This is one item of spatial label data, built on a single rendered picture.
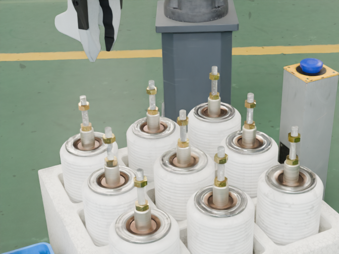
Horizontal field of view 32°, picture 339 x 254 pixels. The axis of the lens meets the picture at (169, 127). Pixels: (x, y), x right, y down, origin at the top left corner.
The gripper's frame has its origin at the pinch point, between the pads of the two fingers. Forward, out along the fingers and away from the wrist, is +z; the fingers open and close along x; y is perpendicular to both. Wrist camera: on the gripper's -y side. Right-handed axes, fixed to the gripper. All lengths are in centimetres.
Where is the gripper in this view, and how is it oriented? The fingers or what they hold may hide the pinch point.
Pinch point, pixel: (105, 47)
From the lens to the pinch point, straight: 80.1
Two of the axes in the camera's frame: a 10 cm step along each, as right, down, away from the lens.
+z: 0.3, 8.7, 4.9
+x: -4.5, 4.5, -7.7
